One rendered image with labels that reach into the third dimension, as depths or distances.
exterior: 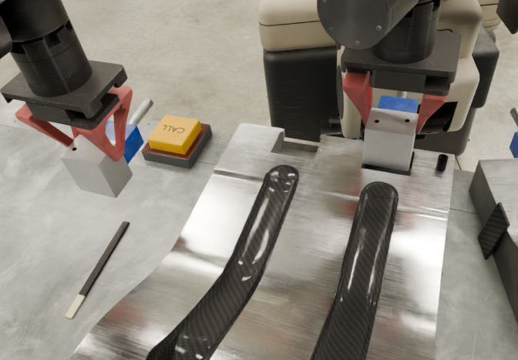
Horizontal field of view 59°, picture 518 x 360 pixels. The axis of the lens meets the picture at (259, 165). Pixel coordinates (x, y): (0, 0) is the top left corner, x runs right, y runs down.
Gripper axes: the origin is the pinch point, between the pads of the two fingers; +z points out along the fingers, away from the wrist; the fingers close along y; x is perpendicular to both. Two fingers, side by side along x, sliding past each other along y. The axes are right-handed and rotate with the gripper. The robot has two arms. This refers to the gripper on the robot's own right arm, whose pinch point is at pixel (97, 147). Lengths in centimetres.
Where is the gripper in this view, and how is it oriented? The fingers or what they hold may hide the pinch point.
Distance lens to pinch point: 52.6
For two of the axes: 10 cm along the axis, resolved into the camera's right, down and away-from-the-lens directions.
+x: 3.6, -7.0, 6.1
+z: 1.1, 6.9, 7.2
